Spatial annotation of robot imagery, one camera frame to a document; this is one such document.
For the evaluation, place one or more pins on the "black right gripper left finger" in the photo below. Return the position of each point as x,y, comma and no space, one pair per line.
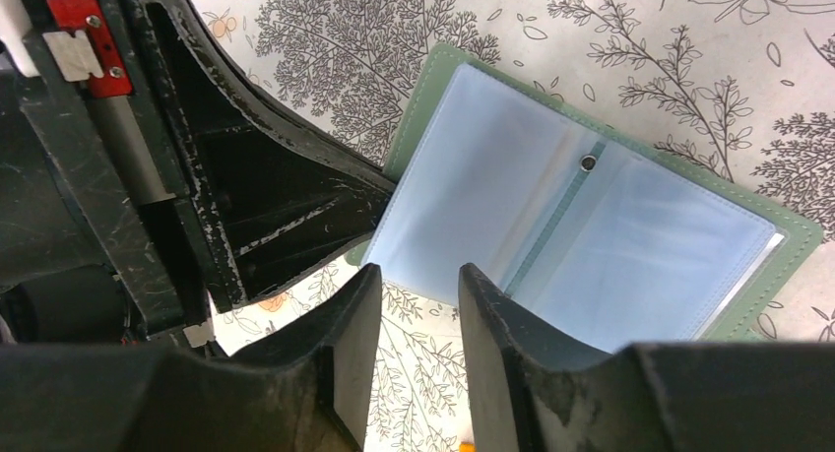
305,387

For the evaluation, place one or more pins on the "orange green sticky notes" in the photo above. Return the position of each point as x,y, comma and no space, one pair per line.
468,447

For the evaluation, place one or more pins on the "green card holder wallet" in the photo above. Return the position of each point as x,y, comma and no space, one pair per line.
601,236

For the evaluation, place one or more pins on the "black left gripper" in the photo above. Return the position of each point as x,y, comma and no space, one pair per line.
143,173

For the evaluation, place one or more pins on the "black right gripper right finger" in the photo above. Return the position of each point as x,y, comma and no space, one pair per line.
534,388

